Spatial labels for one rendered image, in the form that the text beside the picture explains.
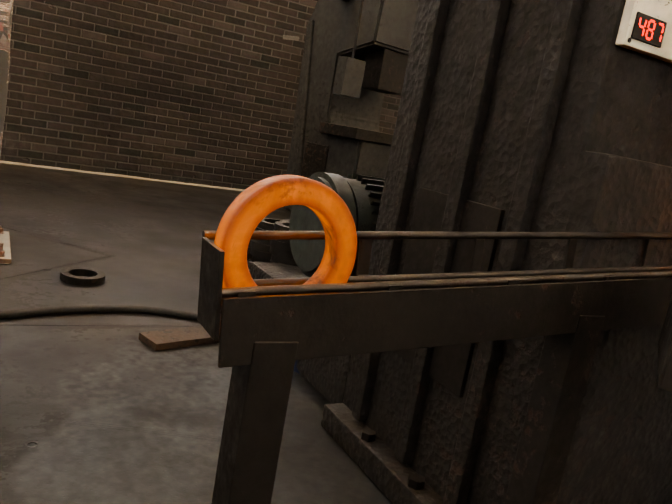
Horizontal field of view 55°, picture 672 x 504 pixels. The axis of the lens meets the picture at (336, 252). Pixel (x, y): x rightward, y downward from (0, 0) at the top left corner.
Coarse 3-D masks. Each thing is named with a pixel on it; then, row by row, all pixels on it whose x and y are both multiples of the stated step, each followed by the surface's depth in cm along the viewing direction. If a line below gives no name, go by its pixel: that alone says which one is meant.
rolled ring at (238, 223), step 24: (264, 192) 75; (288, 192) 76; (312, 192) 78; (240, 216) 74; (264, 216) 76; (336, 216) 80; (216, 240) 76; (240, 240) 75; (336, 240) 81; (240, 264) 76; (336, 264) 82
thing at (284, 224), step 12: (264, 228) 289; (276, 228) 268; (288, 228) 265; (252, 240) 294; (264, 240) 290; (276, 240) 268; (288, 240) 265; (252, 252) 293; (264, 252) 289; (276, 252) 270; (288, 252) 268; (288, 264) 269
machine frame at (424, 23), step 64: (448, 0) 153; (512, 0) 135; (576, 0) 117; (448, 64) 152; (512, 64) 133; (576, 64) 119; (640, 64) 117; (448, 128) 151; (512, 128) 132; (576, 128) 118; (640, 128) 121; (384, 192) 173; (448, 192) 149; (512, 192) 131; (576, 192) 117; (640, 192) 117; (384, 256) 166; (448, 256) 144; (512, 256) 126; (576, 256) 116; (640, 256) 122; (384, 384) 167; (448, 384) 143; (512, 384) 127; (640, 384) 132; (384, 448) 162; (448, 448) 143; (512, 448) 126; (576, 448) 127; (640, 448) 137
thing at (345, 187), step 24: (336, 192) 217; (360, 192) 223; (312, 216) 227; (360, 216) 218; (312, 240) 226; (264, 264) 261; (312, 264) 224; (312, 360) 210; (336, 360) 196; (312, 384) 210; (336, 384) 195
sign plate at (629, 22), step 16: (640, 0) 110; (656, 0) 112; (624, 16) 111; (640, 16) 111; (656, 16) 113; (624, 32) 111; (640, 32) 112; (656, 32) 114; (640, 48) 113; (656, 48) 115
